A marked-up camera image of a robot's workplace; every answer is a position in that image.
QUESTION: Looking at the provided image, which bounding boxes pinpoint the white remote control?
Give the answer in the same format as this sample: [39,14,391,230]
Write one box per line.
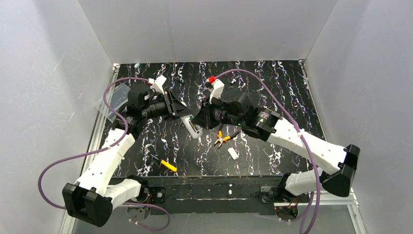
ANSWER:
[180,115,203,139]

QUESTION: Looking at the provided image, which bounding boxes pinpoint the white battery cover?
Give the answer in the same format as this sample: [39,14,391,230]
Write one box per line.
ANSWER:
[227,148,239,160]

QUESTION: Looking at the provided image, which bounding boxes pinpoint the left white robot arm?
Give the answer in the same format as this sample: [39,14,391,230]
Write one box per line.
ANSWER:
[62,84,201,227]

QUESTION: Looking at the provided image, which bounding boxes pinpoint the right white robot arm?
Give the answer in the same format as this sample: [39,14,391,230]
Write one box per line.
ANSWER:
[192,89,360,197]

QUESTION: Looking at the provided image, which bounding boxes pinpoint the clear plastic screw box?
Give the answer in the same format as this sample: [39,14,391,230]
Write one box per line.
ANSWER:
[94,83,130,122]

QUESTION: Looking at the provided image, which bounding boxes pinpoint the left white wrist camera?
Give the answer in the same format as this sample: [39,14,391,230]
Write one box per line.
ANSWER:
[148,75,167,94]

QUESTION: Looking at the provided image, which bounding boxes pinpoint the orange handled pliers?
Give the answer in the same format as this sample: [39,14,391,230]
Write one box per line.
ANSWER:
[214,124,240,148]

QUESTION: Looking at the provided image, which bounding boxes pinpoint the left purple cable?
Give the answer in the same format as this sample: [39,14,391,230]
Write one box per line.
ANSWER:
[38,77,170,232]

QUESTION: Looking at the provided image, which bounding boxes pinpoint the purple cable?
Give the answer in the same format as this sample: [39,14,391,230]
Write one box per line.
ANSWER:
[38,77,170,232]
[214,68,321,234]

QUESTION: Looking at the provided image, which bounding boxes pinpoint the yellow handled screwdriver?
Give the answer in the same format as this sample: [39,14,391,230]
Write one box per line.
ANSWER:
[150,155,178,173]

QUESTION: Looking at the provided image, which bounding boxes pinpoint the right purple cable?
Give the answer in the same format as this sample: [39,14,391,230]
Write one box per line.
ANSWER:
[214,68,321,234]

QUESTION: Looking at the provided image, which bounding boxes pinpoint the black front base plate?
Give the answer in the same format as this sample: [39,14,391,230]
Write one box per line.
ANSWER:
[142,175,310,215]

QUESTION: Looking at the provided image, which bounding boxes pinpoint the aluminium frame rail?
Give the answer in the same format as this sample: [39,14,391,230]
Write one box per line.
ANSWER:
[273,191,367,234]

